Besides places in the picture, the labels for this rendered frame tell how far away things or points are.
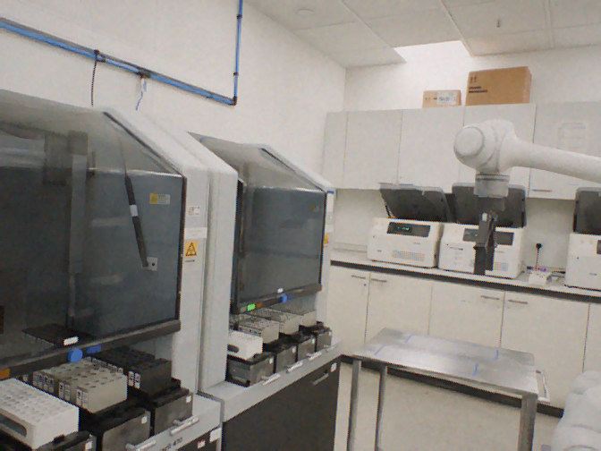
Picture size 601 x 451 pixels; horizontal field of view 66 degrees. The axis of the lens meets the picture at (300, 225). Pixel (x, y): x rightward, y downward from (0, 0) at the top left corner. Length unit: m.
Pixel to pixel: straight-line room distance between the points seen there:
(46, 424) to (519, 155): 1.20
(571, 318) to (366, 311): 1.46
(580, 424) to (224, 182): 1.11
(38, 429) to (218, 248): 0.68
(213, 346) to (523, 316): 2.55
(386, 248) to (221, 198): 2.50
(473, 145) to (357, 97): 3.62
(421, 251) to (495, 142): 2.58
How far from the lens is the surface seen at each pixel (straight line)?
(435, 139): 4.05
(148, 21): 2.86
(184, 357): 1.48
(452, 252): 3.68
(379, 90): 4.67
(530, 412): 1.71
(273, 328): 1.81
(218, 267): 1.51
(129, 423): 1.27
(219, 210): 1.48
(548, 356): 3.71
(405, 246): 3.77
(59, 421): 1.19
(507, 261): 3.63
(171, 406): 1.35
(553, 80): 4.36
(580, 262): 3.60
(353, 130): 4.32
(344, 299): 4.01
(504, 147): 1.22
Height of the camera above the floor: 1.36
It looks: 3 degrees down
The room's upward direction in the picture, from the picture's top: 4 degrees clockwise
